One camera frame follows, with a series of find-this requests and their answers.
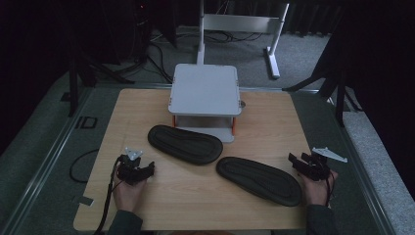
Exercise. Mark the black tape marking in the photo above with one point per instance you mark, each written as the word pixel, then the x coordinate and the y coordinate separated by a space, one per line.
pixel 86 122

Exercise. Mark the white metal stand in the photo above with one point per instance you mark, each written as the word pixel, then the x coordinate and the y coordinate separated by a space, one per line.
pixel 239 23

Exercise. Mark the person's right hand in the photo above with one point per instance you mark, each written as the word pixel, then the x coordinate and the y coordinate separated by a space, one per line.
pixel 318 192

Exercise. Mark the black slipper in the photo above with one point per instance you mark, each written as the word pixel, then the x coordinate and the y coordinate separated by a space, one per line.
pixel 259 180
pixel 186 144

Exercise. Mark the black tripod stand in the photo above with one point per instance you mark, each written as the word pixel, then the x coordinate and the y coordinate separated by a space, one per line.
pixel 340 98
pixel 72 88

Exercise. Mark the small round metal knob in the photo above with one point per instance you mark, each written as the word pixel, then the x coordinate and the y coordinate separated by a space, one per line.
pixel 242 104

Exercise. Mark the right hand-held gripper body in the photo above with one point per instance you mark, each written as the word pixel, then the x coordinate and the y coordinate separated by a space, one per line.
pixel 315 169

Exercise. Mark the person's left hand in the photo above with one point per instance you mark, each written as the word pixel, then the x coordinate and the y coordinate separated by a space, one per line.
pixel 127 197

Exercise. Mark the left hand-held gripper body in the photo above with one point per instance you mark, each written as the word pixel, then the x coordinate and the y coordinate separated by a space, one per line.
pixel 129 171

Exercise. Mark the grey two-tier shoe rack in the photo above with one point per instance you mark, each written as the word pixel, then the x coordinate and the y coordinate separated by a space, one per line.
pixel 205 89

